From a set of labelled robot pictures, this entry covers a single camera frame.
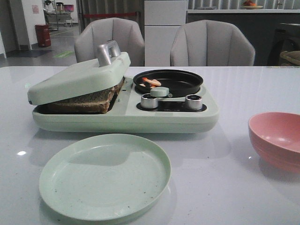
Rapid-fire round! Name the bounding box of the white bread slice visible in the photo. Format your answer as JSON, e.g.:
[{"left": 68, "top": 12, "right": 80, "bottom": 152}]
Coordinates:
[{"left": 46, "top": 78, "right": 125, "bottom": 114}]

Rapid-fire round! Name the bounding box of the green breakfast maker lid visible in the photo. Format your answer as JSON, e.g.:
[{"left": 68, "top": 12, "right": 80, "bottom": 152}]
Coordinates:
[{"left": 28, "top": 52, "right": 131, "bottom": 105}]

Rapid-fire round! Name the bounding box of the pink plastic bowl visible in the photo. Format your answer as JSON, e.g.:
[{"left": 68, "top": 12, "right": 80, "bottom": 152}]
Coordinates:
[{"left": 248, "top": 112, "right": 300, "bottom": 173}]

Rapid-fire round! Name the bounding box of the green breakfast maker base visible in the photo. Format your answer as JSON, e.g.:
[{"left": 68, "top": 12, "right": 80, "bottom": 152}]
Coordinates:
[{"left": 32, "top": 77, "right": 219, "bottom": 133}]

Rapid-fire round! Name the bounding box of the left silver control knob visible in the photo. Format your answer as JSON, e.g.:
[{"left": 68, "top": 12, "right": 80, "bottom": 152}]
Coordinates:
[{"left": 140, "top": 93, "right": 158, "bottom": 109}]

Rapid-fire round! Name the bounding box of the silver control knob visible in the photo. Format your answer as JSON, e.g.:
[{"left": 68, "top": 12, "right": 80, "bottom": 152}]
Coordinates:
[
  {"left": 140, "top": 93, "right": 158, "bottom": 109},
  {"left": 185, "top": 94, "right": 203, "bottom": 111}
]

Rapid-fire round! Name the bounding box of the black round frying pan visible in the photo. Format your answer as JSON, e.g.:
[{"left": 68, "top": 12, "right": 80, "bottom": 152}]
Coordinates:
[{"left": 133, "top": 69, "right": 203, "bottom": 98}]

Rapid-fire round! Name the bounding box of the right silver control knob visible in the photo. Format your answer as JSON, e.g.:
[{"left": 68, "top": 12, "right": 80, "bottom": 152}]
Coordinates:
[{"left": 185, "top": 94, "right": 203, "bottom": 111}]

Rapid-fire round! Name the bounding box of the light green round plate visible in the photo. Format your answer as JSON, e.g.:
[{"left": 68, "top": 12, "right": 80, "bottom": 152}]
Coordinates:
[{"left": 39, "top": 134, "right": 171, "bottom": 222}]

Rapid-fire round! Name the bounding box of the left grey upholstered chair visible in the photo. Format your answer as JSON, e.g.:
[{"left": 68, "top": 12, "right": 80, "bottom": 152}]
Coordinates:
[{"left": 75, "top": 18, "right": 145, "bottom": 67}]

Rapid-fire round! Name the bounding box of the grey upholstered chair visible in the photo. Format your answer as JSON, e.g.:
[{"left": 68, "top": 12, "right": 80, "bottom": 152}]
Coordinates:
[
  {"left": 170, "top": 20, "right": 255, "bottom": 67},
  {"left": 75, "top": 18, "right": 145, "bottom": 67}
]

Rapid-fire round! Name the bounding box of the right grey upholstered chair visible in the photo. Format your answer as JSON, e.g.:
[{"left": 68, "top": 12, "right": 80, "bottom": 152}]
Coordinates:
[{"left": 170, "top": 20, "right": 255, "bottom": 67}]

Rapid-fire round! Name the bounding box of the white cabinet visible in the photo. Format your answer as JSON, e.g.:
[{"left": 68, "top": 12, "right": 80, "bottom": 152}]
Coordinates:
[{"left": 144, "top": 0, "right": 188, "bottom": 67}]

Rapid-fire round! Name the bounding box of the red trash bin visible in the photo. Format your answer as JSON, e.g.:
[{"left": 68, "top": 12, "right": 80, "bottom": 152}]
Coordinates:
[{"left": 35, "top": 24, "right": 51, "bottom": 47}]

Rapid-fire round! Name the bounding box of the dark counter with white top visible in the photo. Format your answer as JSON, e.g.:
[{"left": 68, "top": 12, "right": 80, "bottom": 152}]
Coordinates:
[{"left": 187, "top": 9, "right": 300, "bottom": 66}]

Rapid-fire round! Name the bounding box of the fruit bowl on counter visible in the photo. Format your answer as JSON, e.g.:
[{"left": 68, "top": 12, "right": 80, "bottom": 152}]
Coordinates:
[{"left": 241, "top": 0, "right": 263, "bottom": 9}]

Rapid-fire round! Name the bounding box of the beige cushion at right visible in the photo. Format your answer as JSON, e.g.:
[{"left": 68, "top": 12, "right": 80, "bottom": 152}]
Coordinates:
[{"left": 279, "top": 51, "right": 300, "bottom": 66}]

